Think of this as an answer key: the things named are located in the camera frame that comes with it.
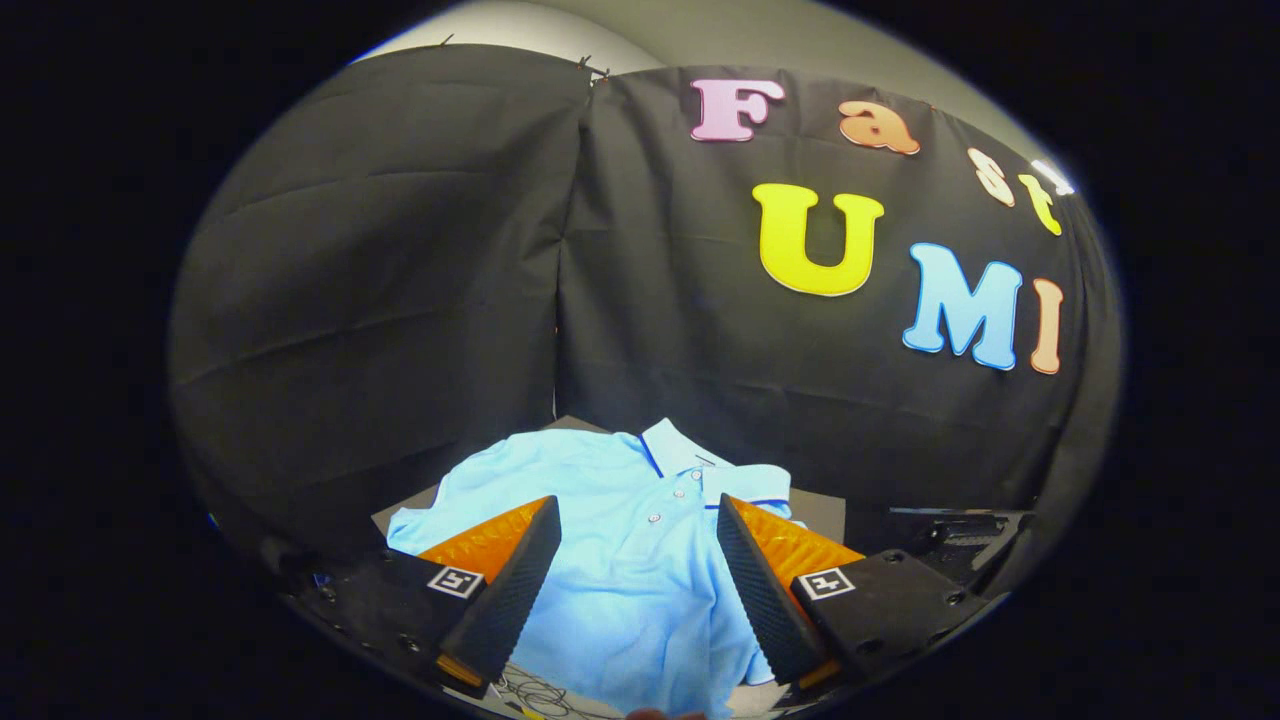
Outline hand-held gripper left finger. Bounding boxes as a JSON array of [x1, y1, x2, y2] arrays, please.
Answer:
[[285, 495, 563, 701]]

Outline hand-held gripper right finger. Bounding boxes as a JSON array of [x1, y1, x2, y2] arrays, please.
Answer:
[[715, 493, 1007, 693]]

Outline light blue polo shirt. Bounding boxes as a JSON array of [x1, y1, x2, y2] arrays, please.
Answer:
[[387, 418, 807, 720]]

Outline dark washing machine lid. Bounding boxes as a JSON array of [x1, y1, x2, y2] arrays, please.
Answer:
[[885, 505, 1036, 591]]

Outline grey cabinet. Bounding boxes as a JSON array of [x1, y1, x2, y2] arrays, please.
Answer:
[[368, 414, 853, 561]]

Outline black backdrop cloth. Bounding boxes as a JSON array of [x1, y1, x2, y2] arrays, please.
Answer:
[[168, 42, 1123, 561]]

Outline black cables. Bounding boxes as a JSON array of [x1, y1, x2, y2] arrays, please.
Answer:
[[488, 665, 601, 720]]

